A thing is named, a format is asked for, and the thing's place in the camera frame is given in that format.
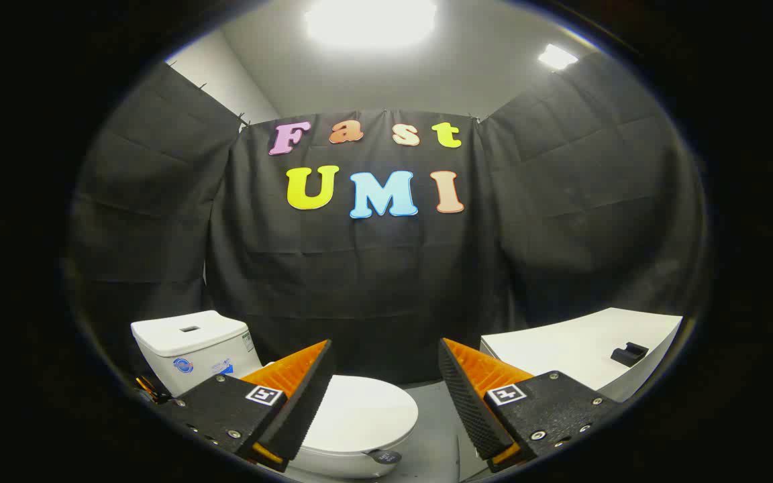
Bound small ceiling light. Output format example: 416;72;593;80
537;44;579;70

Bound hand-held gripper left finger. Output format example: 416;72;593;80
157;339;334;473

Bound small black holder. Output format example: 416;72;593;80
611;341;650;367

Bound white toilet lid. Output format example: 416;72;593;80
298;374;420;464

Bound black backdrop cloth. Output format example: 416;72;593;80
68;52;706;386

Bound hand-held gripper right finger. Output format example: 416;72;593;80
438;337;622;473

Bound large ceiling light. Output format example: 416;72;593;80
304;0;438;49

